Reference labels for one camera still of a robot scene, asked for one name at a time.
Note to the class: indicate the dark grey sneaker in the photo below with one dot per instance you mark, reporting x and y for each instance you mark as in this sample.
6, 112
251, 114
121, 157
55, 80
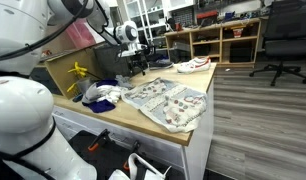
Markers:
161, 64

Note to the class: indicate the printed snowman towel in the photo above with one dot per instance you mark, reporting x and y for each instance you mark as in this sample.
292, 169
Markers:
169, 103

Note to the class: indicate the white drawer cabinet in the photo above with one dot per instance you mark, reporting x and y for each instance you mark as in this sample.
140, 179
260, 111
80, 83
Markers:
166, 153

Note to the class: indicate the pile of blue white clothes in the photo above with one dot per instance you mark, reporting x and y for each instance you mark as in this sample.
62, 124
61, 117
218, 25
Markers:
101, 106

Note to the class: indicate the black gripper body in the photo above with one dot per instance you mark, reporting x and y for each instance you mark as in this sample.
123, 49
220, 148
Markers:
139, 58

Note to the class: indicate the metal cylinder can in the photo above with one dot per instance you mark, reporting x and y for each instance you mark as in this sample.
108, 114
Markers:
83, 85

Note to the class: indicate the orange and black clamp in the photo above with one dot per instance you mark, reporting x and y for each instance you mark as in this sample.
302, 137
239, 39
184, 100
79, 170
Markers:
131, 156
98, 141

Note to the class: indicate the black office chair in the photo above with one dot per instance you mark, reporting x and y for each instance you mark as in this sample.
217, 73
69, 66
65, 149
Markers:
286, 40

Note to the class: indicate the red toolbox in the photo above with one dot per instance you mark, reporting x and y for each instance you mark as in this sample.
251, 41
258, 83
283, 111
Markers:
207, 17

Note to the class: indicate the small yellow clamp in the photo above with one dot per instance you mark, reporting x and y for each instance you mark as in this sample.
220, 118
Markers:
71, 87

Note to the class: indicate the brown cardboard box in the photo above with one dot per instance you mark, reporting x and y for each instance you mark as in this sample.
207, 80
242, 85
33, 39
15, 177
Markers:
61, 71

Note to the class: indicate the wooden shelf unit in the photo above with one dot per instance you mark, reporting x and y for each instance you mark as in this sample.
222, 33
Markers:
223, 40

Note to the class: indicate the white cloth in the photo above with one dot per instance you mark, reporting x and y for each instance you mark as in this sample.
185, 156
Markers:
104, 92

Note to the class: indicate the red translucent plastic bin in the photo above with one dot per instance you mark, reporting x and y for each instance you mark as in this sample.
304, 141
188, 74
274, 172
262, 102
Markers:
80, 33

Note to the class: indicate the white plastic bracket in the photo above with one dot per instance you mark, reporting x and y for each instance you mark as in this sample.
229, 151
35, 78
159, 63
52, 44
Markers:
139, 170

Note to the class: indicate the white glass door cabinet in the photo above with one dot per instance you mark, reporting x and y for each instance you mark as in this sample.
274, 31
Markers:
149, 16

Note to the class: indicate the white and red sneaker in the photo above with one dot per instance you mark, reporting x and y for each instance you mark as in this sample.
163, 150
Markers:
193, 65

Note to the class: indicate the red and white container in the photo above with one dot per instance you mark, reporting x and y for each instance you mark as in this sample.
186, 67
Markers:
238, 32

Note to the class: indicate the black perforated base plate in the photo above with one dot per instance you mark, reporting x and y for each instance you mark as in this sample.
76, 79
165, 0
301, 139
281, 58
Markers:
106, 160

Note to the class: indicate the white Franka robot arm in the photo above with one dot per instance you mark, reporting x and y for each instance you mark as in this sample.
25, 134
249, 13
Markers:
19, 110

